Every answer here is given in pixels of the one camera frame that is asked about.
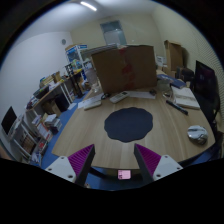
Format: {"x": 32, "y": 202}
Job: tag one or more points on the black office chair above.
{"x": 214, "y": 151}

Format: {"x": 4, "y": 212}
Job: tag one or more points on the cardboard box at right wall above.
{"x": 174, "y": 54}

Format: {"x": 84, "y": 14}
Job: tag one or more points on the large brown cardboard box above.
{"x": 128, "y": 68}

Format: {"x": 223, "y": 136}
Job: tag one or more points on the black monitor on left shelf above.
{"x": 8, "y": 120}

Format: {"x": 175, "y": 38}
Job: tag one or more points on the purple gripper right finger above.
{"x": 154, "y": 166}

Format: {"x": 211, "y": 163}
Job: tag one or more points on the silver computer mouse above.
{"x": 197, "y": 134}

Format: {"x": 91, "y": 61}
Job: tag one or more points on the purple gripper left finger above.
{"x": 75, "y": 167}

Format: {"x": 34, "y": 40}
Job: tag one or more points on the pink phone screen below table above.
{"x": 124, "y": 174}

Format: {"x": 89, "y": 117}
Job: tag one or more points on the white remote control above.
{"x": 117, "y": 98}

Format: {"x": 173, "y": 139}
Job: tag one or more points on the dark blue round mouse pad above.
{"x": 128, "y": 124}

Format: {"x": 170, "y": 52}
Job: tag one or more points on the white shelf with books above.
{"x": 30, "y": 139}

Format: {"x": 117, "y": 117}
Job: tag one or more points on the ceiling light strip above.
{"x": 88, "y": 6}

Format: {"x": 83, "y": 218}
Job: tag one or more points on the open white book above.
{"x": 184, "y": 97}

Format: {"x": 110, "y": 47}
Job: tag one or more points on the white desk at left wall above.
{"x": 41, "y": 94}

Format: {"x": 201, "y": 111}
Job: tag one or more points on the white keyboard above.
{"x": 93, "y": 105}

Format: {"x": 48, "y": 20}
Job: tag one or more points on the black pen-shaped remote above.
{"x": 177, "y": 107}

